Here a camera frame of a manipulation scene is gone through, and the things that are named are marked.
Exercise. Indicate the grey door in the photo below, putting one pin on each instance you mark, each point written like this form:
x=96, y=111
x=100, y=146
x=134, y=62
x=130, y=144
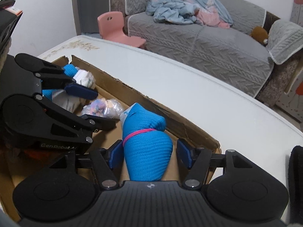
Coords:
x=92, y=4

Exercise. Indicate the black bag red label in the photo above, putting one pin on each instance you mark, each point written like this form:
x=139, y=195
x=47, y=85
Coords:
x=7, y=21

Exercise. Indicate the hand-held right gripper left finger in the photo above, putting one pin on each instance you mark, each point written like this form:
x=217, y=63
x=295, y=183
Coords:
x=116, y=155

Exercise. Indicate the black knitted cloth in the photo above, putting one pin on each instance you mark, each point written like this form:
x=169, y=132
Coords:
x=297, y=182

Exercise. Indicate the brown plush toy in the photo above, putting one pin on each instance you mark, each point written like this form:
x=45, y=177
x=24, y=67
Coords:
x=258, y=34

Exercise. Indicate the blue grey sock roll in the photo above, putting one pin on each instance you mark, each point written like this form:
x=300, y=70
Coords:
x=65, y=102

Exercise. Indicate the blue white sock roll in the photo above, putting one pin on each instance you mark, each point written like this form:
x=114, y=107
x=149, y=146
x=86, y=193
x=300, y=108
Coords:
x=80, y=75

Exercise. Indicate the grey sofa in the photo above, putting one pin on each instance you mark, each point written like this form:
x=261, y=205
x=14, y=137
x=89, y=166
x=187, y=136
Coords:
x=213, y=52

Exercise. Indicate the light blue pink blanket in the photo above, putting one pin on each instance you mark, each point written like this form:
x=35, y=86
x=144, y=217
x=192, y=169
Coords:
x=175, y=7

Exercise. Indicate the pink plastic child chair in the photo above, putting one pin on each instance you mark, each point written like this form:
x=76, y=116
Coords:
x=111, y=26

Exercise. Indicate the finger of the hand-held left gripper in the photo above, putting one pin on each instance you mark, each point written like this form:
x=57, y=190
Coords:
x=81, y=92
x=99, y=123

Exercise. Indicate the white cabinet floral stickers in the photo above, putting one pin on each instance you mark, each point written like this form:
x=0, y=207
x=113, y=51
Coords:
x=298, y=104

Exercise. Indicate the shallow cardboard box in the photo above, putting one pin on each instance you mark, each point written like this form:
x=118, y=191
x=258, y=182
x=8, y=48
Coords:
x=189, y=134

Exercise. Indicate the blue sock roll pink band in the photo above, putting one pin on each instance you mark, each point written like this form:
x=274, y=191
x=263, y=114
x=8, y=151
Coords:
x=146, y=151

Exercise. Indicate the clear plastic bag bundle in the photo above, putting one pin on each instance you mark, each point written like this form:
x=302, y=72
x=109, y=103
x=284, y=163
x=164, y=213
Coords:
x=104, y=108

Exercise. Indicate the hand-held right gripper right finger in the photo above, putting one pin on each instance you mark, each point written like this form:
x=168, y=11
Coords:
x=184, y=153

